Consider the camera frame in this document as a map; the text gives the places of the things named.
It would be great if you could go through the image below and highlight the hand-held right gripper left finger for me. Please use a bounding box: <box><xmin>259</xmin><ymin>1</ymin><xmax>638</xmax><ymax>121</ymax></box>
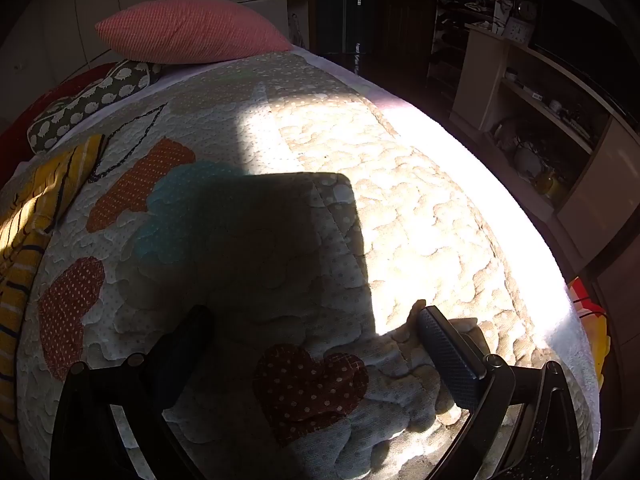
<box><xmin>50</xmin><ymin>304</ymin><xmax>221</xmax><ymax>480</ymax></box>

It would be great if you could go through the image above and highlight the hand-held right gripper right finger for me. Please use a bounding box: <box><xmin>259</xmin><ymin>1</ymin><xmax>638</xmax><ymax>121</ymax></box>
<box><xmin>416</xmin><ymin>305</ymin><xmax>583</xmax><ymax>480</ymax></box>

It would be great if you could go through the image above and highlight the yellow striped sweater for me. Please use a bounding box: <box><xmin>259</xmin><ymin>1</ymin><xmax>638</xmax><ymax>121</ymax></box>
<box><xmin>0</xmin><ymin>134</ymin><xmax>106</xmax><ymax>441</ymax></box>

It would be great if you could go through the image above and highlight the red and yellow plastic item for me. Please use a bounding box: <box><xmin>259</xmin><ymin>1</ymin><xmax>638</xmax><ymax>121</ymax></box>
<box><xmin>567</xmin><ymin>277</ymin><xmax>613</xmax><ymax>391</ymax></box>

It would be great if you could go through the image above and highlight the beige patchwork quilt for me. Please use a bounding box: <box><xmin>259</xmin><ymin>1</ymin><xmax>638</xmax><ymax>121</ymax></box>
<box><xmin>15</xmin><ymin>50</ymin><xmax>571</xmax><ymax>480</ymax></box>

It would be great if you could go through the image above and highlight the pale pink bed blanket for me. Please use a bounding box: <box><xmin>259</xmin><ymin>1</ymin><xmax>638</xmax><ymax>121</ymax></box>
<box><xmin>145</xmin><ymin>45</ymin><xmax>606</xmax><ymax>411</ymax></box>

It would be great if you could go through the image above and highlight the yellow pot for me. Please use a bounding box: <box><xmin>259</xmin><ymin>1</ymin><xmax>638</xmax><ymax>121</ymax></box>
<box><xmin>532</xmin><ymin>167</ymin><xmax>566</xmax><ymax>200</ymax></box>

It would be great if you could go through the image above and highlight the white kettle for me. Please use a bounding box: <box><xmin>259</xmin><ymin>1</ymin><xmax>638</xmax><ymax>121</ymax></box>
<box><xmin>512</xmin><ymin>145</ymin><xmax>545</xmax><ymax>179</ymax></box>

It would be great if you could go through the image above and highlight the green patterned pillow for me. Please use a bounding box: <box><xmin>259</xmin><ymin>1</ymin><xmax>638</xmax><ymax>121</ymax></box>
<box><xmin>27</xmin><ymin>60</ymin><xmax>163</xmax><ymax>155</ymax></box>

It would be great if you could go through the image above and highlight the beige shelf unit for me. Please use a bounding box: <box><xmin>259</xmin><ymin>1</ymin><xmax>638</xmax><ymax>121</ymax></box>
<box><xmin>450</xmin><ymin>25</ymin><xmax>640</xmax><ymax>271</ymax></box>

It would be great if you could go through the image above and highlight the dark shoe rack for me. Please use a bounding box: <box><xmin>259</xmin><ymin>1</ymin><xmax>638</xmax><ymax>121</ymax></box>
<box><xmin>427</xmin><ymin>0</ymin><xmax>501</xmax><ymax>103</ymax></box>

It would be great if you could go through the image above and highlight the pink ribbed pillow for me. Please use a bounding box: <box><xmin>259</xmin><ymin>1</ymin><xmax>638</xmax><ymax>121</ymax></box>
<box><xmin>95</xmin><ymin>0</ymin><xmax>295</xmax><ymax>65</ymax></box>

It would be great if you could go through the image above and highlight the white square clock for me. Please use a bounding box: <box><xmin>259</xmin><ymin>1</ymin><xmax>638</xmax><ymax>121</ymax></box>
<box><xmin>502</xmin><ymin>17</ymin><xmax>533</xmax><ymax>43</ymax></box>

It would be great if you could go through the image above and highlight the black television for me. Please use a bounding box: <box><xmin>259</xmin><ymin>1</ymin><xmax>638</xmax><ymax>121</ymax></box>
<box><xmin>532</xmin><ymin>0</ymin><xmax>640</xmax><ymax>121</ymax></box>

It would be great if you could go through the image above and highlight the wooden door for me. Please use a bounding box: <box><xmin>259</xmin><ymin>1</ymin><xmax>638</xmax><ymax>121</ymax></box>
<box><xmin>312</xmin><ymin>0</ymin><xmax>441</xmax><ymax>76</ymax></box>

